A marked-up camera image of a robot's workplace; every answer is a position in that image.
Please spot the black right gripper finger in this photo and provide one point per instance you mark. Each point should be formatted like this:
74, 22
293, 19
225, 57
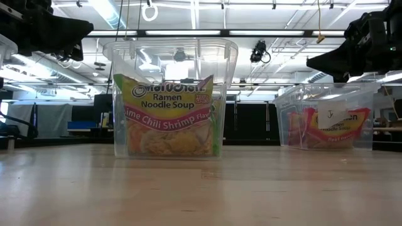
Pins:
342, 77
339, 59

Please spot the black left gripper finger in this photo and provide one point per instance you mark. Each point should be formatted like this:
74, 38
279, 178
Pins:
56, 33
74, 54

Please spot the red beef ramen pack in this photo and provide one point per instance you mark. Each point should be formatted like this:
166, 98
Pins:
295, 128
355, 128

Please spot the clear plastic bin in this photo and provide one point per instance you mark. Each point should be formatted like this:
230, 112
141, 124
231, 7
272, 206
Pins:
176, 56

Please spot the lime chili shrimp ramen pack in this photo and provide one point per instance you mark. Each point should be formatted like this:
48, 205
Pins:
166, 103

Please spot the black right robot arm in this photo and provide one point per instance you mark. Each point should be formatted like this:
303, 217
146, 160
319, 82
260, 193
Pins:
395, 31

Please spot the white paper label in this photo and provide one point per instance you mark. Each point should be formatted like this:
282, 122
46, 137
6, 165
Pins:
331, 114

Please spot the right clear plastic container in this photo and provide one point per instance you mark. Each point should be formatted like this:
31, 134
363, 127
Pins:
292, 100

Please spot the black monitor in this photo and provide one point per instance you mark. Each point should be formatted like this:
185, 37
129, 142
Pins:
103, 106

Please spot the grey fabric partition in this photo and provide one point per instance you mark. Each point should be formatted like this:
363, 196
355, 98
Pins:
41, 119

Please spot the black cabinet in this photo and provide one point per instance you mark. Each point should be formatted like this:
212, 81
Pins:
251, 120

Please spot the black overhead frame bar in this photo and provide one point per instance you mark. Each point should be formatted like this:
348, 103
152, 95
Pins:
141, 33

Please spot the black overhead camera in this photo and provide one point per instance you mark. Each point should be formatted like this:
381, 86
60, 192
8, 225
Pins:
259, 51

